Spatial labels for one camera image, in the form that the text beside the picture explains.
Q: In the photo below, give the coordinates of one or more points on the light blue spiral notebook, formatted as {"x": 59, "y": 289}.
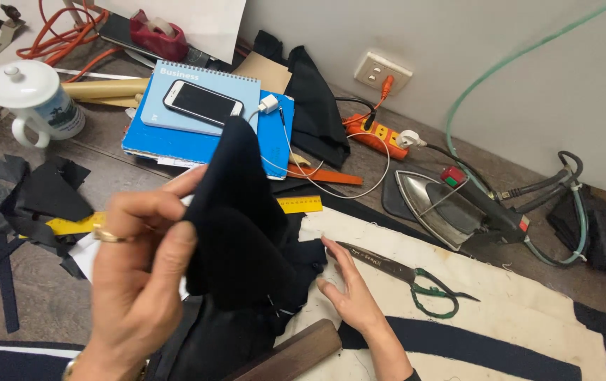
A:
{"x": 176, "y": 79}

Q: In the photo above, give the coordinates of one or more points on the black folded cloth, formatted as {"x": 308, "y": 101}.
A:
{"x": 313, "y": 106}

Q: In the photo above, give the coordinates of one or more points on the person's left hand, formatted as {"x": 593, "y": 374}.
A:
{"x": 123, "y": 285}

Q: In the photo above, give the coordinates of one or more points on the blue folder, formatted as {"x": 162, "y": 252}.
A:
{"x": 165, "y": 143}

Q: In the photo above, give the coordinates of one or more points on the dark iron rest mat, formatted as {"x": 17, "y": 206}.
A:
{"x": 390, "y": 198}

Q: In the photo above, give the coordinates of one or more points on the orange power strip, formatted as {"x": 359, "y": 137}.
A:
{"x": 379, "y": 136}

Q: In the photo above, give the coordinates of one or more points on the gold wristwatch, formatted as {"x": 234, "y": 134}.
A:
{"x": 70, "y": 366}

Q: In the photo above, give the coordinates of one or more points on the orange plug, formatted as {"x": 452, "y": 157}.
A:
{"x": 386, "y": 85}

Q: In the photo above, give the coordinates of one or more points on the navy cloth with white stripe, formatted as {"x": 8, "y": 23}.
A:
{"x": 12, "y": 362}

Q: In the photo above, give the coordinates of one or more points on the white charger adapter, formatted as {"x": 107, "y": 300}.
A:
{"x": 268, "y": 103}

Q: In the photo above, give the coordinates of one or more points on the white plug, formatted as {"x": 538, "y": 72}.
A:
{"x": 408, "y": 139}

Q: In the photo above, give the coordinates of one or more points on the tan paper roll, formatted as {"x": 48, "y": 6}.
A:
{"x": 102, "y": 89}

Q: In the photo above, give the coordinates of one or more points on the heap of black fabric scraps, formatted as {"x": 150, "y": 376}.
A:
{"x": 43, "y": 196}

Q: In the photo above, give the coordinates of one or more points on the orange ruler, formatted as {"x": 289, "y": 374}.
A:
{"x": 329, "y": 175}

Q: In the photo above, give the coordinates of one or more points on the black fabric piece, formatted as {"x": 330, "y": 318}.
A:
{"x": 239, "y": 222}

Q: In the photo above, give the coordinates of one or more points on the black garment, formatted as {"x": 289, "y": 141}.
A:
{"x": 218, "y": 344}

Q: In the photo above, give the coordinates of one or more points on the white ironing cloth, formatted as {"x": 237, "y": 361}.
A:
{"x": 493, "y": 296}

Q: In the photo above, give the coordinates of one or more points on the black tablet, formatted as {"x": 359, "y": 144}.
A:
{"x": 115, "y": 29}

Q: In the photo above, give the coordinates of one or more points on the white lidded mug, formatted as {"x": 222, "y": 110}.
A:
{"x": 33, "y": 100}

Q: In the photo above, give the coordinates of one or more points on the white smartphone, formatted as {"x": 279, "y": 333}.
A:
{"x": 202, "y": 103}

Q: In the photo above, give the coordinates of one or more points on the brown cardboard piece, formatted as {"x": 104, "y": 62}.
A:
{"x": 266, "y": 71}

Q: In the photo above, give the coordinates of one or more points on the white paper sheet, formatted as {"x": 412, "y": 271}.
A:
{"x": 202, "y": 21}

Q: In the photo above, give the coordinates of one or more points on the yellow ruler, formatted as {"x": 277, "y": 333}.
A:
{"x": 297, "y": 204}

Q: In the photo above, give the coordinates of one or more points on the person's right hand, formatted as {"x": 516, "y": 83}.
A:
{"x": 353, "y": 299}

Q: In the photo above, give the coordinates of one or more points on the red tape dispenser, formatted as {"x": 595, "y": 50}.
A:
{"x": 157, "y": 39}

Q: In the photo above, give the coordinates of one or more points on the white wall socket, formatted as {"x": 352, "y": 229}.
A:
{"x": 382, "y": 71}

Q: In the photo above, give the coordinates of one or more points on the brown wooden block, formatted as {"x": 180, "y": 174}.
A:
{"x": 292, "y": 352}

